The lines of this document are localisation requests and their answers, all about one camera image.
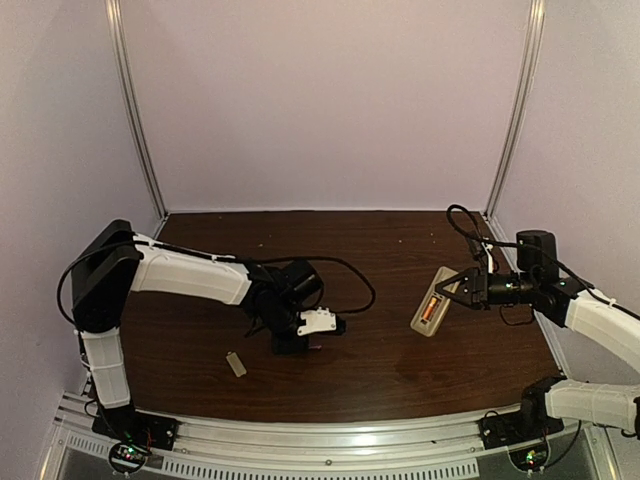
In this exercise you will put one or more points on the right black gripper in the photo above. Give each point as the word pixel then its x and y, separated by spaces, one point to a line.
pixel 478 288

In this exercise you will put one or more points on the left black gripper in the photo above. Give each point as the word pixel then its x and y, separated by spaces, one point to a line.
pixel 288 341

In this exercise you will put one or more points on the white remote control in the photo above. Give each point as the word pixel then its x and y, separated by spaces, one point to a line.
pixel 429 329

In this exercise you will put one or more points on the orange AAA battery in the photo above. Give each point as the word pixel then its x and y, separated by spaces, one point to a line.
pixel 430 309

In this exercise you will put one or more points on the grey battery cover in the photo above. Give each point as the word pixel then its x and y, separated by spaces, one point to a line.
pixel 236 365

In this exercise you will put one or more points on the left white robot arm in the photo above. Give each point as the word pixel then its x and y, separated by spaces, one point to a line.
pixel 120 261

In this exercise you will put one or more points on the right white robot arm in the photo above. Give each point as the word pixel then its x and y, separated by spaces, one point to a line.
pixel 571 303

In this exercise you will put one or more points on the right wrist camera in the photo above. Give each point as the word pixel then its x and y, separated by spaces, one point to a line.
pixel 482 253

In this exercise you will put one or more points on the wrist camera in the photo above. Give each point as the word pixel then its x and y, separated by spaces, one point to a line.
pixel 320 321
pixel 482 253

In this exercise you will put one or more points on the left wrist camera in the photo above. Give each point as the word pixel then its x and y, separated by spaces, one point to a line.
pixel 320 321

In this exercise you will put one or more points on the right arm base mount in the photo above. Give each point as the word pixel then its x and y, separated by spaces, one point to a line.
pixel 527 443

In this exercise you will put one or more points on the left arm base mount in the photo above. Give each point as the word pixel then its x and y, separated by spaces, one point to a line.
pixel 139 437

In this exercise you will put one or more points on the right aluminium frame post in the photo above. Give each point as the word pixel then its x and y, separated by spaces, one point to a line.
pixel 529 62

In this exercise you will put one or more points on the aluminium frame post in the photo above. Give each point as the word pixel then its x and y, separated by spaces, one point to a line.
pixel 123 66
pixel 529 62

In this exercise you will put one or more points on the left aluminium frame post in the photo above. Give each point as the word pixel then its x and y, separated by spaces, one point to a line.
pixel 123 66

